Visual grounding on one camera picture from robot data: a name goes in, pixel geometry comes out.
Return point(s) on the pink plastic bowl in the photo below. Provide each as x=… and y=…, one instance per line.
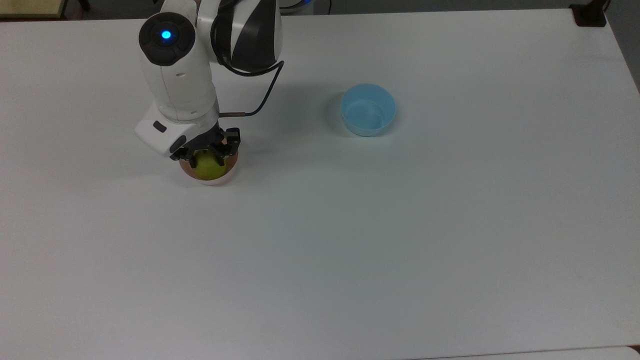
x=220, y=178

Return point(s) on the green pear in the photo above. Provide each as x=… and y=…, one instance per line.
x=209, y=168

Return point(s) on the wooden board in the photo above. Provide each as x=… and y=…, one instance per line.
x=31, y=8

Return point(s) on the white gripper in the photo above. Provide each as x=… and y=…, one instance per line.
x=165, y=134

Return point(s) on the black table corner clamp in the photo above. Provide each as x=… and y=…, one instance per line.
x=590, y=15

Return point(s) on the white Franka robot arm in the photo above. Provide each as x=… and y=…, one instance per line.
x=175, y=75

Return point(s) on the light blue plastic bowl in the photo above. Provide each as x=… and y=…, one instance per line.
x=368, y=111

